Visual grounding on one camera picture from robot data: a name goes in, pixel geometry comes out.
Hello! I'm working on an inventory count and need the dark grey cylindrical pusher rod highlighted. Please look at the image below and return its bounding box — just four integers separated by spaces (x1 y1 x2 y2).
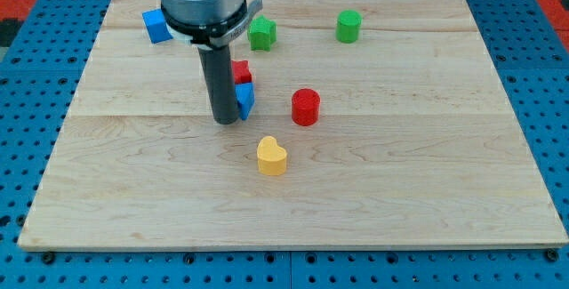
198 46 239 124

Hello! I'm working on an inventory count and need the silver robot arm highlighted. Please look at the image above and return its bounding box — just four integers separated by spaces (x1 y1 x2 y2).
160 0 263 124

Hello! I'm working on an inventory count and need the yellow heart block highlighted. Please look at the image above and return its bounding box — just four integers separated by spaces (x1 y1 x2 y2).
257 136 288 176

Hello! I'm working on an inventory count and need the red star block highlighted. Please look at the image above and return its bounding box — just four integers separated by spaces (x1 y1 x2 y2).
231 60 252 84

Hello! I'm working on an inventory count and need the blue triangle block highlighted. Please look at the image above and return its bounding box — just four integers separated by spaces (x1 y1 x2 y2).
236 83 255 120

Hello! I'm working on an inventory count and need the green star block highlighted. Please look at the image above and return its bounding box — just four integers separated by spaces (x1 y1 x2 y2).
247 15 276 52

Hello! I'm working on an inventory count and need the blue cube block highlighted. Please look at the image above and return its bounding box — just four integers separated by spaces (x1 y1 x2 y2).
142 9 172 44

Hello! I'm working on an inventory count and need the red cylinder block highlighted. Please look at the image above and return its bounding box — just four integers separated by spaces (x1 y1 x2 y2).
292 88 321 126

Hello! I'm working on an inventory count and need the green cylinder block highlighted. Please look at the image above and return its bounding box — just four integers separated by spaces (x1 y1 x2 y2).
335 10 363 44

